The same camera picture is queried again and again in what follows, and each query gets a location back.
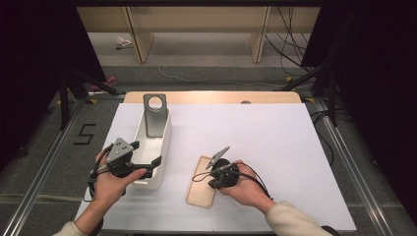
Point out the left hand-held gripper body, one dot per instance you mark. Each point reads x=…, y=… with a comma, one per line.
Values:
x=119, y=154

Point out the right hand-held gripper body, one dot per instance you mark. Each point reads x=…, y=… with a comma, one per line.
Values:
x=226, y=173

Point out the white plastic storage bin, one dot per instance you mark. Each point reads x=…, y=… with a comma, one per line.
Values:
x=149, y=154

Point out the beige phone case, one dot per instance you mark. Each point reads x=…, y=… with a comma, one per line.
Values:
x=200, y=193

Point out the grey phone case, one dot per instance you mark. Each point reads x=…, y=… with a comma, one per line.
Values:
x=155, y=124

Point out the person's right hand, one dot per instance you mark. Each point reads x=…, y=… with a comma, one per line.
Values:
x=249, y=191

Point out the person's left hand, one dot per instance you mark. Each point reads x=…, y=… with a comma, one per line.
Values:
x=108, y=188

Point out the white table cover sheet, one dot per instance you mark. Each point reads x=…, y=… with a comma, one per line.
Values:
x=262, y=131

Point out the yellow tape piece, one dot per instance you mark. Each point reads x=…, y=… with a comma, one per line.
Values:
x=288, y=79
x=92, y=101
x=308, y=99

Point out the pink item on floor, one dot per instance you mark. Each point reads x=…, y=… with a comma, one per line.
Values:
x=111, y=80

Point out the black metal stand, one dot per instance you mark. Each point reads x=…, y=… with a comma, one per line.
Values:
x=64, y=105
x=332, y=98

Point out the light wooden shelf unit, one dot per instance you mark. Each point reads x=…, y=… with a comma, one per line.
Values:
x=141, y=42

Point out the small white floor object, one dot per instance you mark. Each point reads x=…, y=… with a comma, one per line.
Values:
x=123, y=42

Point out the dark curtain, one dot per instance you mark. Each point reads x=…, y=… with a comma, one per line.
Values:
x=26, y=65
x=377, y=82

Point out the metal floor rail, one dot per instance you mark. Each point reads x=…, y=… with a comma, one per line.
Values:
x=353, y=170
x=35, y=183

